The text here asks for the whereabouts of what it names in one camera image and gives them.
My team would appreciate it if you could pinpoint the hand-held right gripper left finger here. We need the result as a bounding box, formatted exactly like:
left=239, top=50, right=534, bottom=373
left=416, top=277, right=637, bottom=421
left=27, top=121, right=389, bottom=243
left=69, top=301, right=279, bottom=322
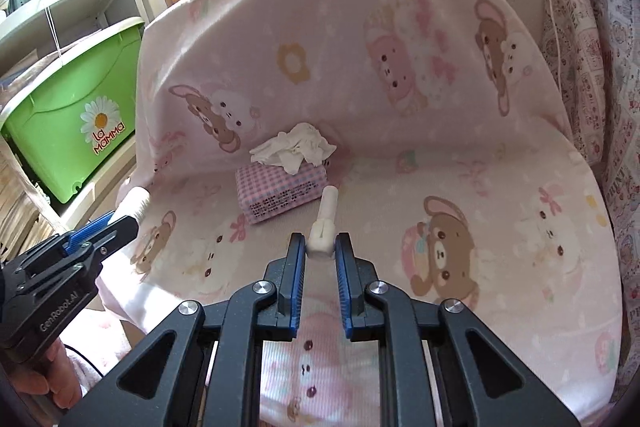
left=60, top=232, right=307, bottom=427

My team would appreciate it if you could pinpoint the white clothespin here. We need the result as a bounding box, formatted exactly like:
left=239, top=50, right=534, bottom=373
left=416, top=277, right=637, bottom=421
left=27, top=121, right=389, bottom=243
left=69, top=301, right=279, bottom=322
left=306, top=186, right=340, bottom=260

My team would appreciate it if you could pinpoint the pink bear printed blanket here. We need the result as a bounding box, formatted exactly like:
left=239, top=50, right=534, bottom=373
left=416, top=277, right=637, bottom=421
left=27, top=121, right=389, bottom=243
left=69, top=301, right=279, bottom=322
left=97, top=0, right=626, bottom=427

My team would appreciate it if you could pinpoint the white patterned quilt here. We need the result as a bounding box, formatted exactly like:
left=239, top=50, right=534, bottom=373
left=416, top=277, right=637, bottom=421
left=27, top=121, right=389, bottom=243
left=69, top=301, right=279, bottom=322
left=542, top=0, right=640, bottom=388

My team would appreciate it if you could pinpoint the white ribbed cylinder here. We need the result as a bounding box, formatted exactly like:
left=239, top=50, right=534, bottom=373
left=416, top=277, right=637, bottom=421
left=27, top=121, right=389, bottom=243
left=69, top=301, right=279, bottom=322
left=116, top=186, right=152, bottom=224

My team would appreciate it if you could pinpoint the pink checked tissue pack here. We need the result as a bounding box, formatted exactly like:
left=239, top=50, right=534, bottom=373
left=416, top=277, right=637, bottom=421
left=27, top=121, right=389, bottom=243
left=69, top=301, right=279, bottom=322
left=235, top=162, right=328, bottom=225

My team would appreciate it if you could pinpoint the black cable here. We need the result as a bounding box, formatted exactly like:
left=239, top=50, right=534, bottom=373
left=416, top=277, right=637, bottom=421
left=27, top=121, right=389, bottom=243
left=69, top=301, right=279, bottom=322
left=62, top=344, right=108, bottom=380

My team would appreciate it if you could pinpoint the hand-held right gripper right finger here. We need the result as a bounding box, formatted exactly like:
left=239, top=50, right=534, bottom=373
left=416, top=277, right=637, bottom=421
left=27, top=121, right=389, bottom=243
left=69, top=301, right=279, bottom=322
left=334, top=232, right=581, bottom=427

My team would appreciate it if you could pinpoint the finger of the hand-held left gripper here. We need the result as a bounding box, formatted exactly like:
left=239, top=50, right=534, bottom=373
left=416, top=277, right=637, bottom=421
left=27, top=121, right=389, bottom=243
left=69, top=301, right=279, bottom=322
left=62, top=213, right=117, bottom=258
left=75, top=216, right=140, bottom=270

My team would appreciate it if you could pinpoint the crumpled white tissue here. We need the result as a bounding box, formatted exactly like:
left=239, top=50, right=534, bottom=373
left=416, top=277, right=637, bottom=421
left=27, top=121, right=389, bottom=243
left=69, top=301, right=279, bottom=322
left=249, top=123, right=338, bottom=175

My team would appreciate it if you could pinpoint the person's left hand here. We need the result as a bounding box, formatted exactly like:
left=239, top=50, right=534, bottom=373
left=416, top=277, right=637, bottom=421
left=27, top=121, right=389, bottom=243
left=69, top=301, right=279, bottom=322
left=7, top=337, right=76, bottom=400

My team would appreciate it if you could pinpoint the pink fleece cloth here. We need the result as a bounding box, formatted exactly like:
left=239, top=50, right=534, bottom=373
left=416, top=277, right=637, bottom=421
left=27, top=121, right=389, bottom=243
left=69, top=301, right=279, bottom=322
left=60, top=307, right=151, bottom=403

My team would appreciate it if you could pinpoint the green plastic storage box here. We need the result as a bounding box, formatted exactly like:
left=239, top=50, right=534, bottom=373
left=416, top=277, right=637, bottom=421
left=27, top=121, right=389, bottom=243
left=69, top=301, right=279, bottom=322
left=0, top=18, right=146, bottom=205

